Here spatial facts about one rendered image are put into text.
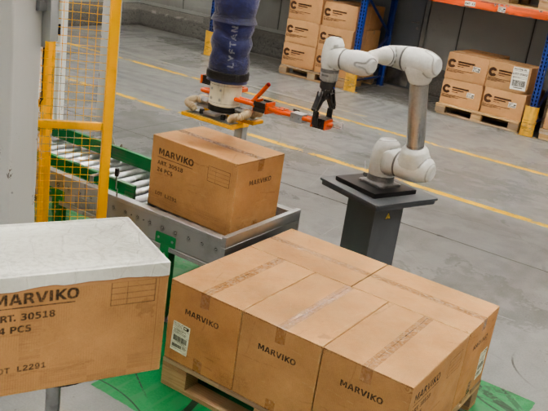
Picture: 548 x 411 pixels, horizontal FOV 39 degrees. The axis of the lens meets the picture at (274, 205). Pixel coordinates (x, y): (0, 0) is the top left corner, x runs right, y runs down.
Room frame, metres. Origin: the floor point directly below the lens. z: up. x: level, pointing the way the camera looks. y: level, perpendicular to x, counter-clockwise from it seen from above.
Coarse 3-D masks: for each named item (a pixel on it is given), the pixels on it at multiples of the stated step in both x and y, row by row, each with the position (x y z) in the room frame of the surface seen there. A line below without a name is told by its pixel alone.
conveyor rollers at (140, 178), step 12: (72, 144) 4.95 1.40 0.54; (60, 156) 4.65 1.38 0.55; (72, 156) 4.71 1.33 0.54; (84, 156) 4.71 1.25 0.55; (96, 156) 4.78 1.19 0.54; (96, 168) 4.54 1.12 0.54; (120, 168) 4.59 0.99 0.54; (132, 168) 4.67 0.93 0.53; (132, 180) 4.42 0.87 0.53; (144, 180) 4.41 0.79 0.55; (144, 192) 4.26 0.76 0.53
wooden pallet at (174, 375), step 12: (168, 360) 3.12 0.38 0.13; (168, 372) 3.11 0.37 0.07; (180, 372) 3.08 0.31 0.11; (192, 372) 3.04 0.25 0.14; (168, 384) 3.11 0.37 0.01; (180, 384) 3.07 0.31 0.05; (192, 384) 3.11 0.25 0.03; (216, 384) 2.97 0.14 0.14; (192, 396) 3.03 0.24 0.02; (204, 396) 3.04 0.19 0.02; (216, 396) 3.05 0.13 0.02; (240, 396) 2.90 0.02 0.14; (468, 396) 3.22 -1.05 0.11; (216, 408) 2.96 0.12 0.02; (228, 408) 2.98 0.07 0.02; (240, 408) 2.99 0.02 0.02; (456, 408) 3.07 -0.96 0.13; (468, 408) 3.27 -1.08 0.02
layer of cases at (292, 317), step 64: (256, 256) 3.52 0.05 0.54; (320, 256) 3.64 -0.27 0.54; (192, 320) 3.06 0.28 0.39; (256, 320) 2.89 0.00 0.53; (320, 320) 2.94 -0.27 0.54; (384, 320) 3.02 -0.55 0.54; (448, 320) 3.12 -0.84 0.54; (256, 384) 2.86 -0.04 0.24; (320, 384) 2.71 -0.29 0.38; (384, 384) 2.57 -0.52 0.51; (448, 384) 2.89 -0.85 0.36
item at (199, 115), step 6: (186, 114) 3.98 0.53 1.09; (192, 114) 3.97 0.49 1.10; (198, 114) 3.96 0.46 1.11; (204, 114) 3.98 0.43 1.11; (222, 114) 3.93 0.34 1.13; (204, 120) 3.92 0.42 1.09; (210, 120) 3.90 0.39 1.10; (216, 120) 3.90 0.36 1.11; (222, 120) 3.91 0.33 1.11; (222, 126) 3.86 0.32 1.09; (228, 126) 3.84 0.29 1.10; (234, 126) 3.85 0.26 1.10; (240, 126) 3.89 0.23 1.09
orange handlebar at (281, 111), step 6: (204, 90) 4.08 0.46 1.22; (246, 90) 4.27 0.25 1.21; (240, 96) 4.01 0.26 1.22; (240, 102) 3.96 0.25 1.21; (246, 102) 3.93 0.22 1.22; (252, 102) 3.92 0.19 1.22; (270, 108) 3.86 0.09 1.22; (276, 108) 3.84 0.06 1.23; (282, 108) 3.85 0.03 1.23; (288, 108) 3.87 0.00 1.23; (282, 114) 3.82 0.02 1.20; (288, 114) 3.80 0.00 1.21; (306, 120) 3.75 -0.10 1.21; (330, 126) 3.70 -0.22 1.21
